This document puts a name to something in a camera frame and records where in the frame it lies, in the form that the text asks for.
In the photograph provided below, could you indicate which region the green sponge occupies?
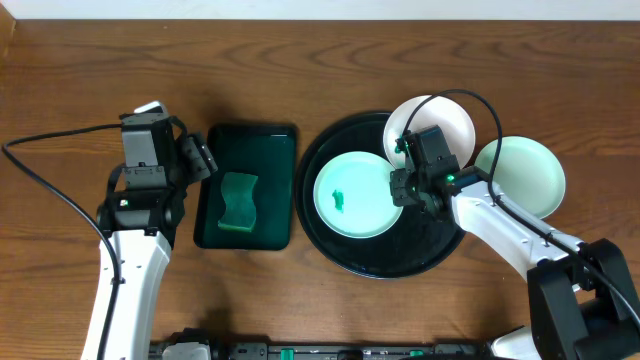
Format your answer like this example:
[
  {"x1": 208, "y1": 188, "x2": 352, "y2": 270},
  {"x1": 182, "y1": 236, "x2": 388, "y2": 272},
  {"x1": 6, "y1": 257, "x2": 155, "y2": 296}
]
[{"x1": 218, "y1": 172, "x2": 258, "y2": 233}]

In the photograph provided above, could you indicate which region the mint plate with green stain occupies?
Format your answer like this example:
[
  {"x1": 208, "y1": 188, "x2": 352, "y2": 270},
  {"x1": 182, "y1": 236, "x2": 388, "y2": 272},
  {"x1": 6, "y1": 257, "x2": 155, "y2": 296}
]
[{"x1": 494, "y1": 136, "x2": 566, "y2": 219}]

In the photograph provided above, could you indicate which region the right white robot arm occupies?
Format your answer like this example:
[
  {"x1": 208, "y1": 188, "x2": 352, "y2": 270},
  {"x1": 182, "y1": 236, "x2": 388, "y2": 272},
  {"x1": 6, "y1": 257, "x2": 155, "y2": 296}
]
[{"x1": 391, "y1": 150, "x2": 639, "y2": 359}]

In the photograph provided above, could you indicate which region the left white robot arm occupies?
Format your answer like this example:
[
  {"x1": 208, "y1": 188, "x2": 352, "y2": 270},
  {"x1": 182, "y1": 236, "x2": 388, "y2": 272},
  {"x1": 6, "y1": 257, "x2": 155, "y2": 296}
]
[{"x1": 81, "y1": 133, "x2": 217, "y2": 359}]

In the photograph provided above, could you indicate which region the round black tray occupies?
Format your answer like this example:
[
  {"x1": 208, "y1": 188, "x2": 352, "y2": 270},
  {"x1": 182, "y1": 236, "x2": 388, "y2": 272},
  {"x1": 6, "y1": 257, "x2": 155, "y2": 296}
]
[{"x1": 294, "y1": 111, "x2": 466, "y2": 279}]

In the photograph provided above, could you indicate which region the dark green rectangular tray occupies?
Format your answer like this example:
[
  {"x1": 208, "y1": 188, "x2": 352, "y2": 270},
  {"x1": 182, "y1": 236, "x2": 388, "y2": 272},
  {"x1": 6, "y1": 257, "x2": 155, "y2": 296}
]
[{"x1": 194, "y1": 124, "x2": 296, "y2": 251}]

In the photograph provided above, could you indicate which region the white plate with green stain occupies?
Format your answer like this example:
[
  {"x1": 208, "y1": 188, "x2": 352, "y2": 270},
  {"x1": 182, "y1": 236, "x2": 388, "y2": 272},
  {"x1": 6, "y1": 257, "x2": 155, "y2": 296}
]
[{"x1": 383, "y1": 95, "x2": 476, "y2": 168}]

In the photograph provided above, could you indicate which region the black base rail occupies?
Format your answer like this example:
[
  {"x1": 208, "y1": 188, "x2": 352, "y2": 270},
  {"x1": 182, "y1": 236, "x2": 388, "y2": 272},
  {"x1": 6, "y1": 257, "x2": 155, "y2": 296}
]
[{"x1": 148, "y1": 327, "x2": 531, "y2": 360}]

